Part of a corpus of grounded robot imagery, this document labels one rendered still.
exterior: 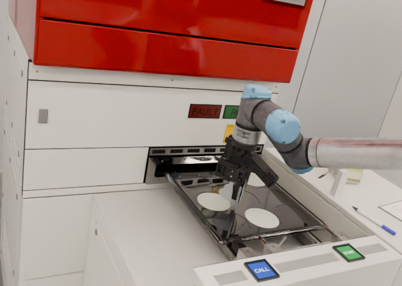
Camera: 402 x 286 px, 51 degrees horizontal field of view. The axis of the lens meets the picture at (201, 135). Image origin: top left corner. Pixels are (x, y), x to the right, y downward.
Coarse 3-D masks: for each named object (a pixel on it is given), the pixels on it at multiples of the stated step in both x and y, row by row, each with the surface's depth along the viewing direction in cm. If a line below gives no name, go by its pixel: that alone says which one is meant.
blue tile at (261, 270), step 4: (248, 264) 89; (252, 264) 89; (256, 264) 90; (260, 264) 90; (264, 264) 90; (252, 268) 88; (256, 268) 89; (260, 268) 89; (264, 268) 89; (268, 268) 89; (256, 272) 87; (260, 272) 88; (264, 272) 88; (268, 272) 88; (272, 272) 88; (260, 276) 86; (264, 276) 87; (268, 276) 87
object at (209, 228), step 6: (168, 174) 133; (168, 180) 132; (174, 186) 128; (180, 192) 125; (186, 198) 122; (192, 204) 119; (192, 210) 118; (198, 216) 115; (204, 222) 112; (210, 228) 110; (216, 234) 108; (216, 240) 107
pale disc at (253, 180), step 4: (252, 176) 145; (256, 176) 146; (248, 180) 142; (252, 180) 142; (256, 180) 143; (260, 180) 143; (252, 184) 139; (256, 184) 140; (260, 184) 140; (264, 184) 141
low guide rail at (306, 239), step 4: (304, 232) 128; (296, 236) 129; (300, 236) 127; (304, 236) 126; (308, 236) 126; (300, 240) 127; (304, 240) 126; (308, 240) 124; (312, 240) 124; (304, 244) 126; (308, 244) 124
